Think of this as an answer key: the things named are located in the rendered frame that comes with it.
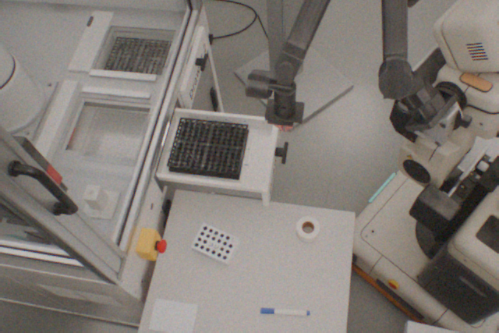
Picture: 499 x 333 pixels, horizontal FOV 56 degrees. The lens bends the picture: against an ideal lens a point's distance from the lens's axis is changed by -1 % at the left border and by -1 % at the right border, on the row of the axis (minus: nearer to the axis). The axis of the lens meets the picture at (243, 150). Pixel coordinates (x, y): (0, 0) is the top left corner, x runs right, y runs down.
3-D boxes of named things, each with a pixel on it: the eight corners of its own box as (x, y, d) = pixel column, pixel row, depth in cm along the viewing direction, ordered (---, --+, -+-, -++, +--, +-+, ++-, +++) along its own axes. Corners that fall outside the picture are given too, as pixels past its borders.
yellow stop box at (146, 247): (164, 238, 141) (158, 229, 134) (157, 261, 137) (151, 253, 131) (147, 235, 141) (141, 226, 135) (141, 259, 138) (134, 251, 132)
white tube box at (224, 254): (240, 242, 146) (239, 238, 143) (228, 267, 143) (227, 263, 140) (205, 227, 150) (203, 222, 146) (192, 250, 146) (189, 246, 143)
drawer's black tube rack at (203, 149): (249, 135, 156) (248, 124, 150) (239, 183, 148) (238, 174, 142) (184, 128, 160) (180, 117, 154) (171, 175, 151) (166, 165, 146)
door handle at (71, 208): (85, 208, 90) (40, 161, 74) (80, 221, 89) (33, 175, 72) (61, 204, 91) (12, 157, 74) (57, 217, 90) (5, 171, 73)
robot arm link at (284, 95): (293, 95, 118) (299, 77, 121) (266, 90, 119) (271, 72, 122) (292, 111, 124) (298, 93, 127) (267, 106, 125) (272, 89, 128)
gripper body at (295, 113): (267, 102, 134) (267, 86, 127) (304, 106, 132) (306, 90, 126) (264, 122, 130) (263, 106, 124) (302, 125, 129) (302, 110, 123)
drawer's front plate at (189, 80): (208, 46, 179) (203, 26, 169) (190, 110, 165) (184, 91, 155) (203, 46, 179) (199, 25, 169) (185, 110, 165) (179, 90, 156)
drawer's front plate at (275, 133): (281, 126, 159) (281, 108, 149) (268, 207, 145) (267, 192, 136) (277, 125, 159) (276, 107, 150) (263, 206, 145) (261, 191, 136)
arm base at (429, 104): (431, 129, 109) (460, 97, 113) (412, 101, 107) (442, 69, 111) (406, 132, 117) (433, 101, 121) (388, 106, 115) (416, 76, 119)
